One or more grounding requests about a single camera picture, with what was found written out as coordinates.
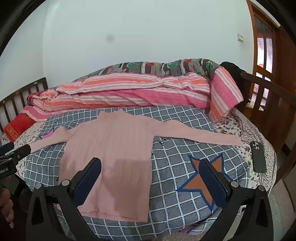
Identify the black cable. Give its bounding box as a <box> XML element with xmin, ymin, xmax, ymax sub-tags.
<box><xmin>232</xmin><ymin>113</ymin><xmax>253</xmax><ymax>145</ymax></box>

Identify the grey checked star quilt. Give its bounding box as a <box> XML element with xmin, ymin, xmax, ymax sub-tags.
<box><xmin>24</xmin><ymin>106</ymin><xmax>250</xmax><ymax>241</ymax></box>

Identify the floral patchwork quilt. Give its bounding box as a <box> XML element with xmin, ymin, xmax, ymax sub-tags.
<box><xmin>76</xmin><ymin>58</ymin><xmax>223</xmax><ymax>80</ymax></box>

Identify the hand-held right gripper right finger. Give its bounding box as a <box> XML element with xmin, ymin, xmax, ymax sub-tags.
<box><xmin>198</xmin><ymin>159</ymin><xmax>281</xmax><ymax>241</ymax></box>

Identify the wooden door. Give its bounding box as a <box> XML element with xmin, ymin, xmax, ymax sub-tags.
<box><xmin>246</xmin><ymin>0</ymin><xmax>296</xmax><ymax>112</ymax></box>

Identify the person's left hand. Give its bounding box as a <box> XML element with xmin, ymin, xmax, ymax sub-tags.
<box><xmin>0</xmin><ymin>188</ymin><xmax>15</xmax><ymax>229</ymax></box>

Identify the dark smartphone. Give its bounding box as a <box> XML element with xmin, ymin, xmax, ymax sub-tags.
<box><xmin>250</xmin><ymin>141</ymin><xmax>267</xmax><ymax>173</ymax></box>

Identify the red pillow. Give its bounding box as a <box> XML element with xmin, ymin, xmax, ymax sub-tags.
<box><xmin>3</xmin><ymin>112</ymin><xmax>36</xmax><ymax>142</ymax></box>

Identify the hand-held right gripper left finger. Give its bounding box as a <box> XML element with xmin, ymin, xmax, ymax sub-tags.
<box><xmin>26</xmin><ymin>157</ymin><xmax>102</xmax><ymax>241</ymax></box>

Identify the wooden footboard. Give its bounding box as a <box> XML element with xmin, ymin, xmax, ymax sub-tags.
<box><xmin>239</xmin><ymin>71</ymin><xmax>296</xmax><ymax>183</ymax></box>

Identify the pink ribbed sweater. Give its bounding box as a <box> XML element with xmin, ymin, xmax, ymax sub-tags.
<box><xmin>29</xmin><ymin>109</ymin><xmax>244</xmax><ymax>223</ymax></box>

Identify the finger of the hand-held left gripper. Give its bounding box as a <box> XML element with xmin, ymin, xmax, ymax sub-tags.
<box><xmin>0</xmin><ymin>142</ymin><xmax>15</xmax><ymax>156</ymax></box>
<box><xmin>9</xmin><ymin>144</ymin><xmax>31</xmax><ymax>163</ymax></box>

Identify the pink orange striped quilt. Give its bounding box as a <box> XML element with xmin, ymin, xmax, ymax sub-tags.
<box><xmin>20</xmin><ymin>67</ymin><xmax>244</xmax><ymax>123</ymax></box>

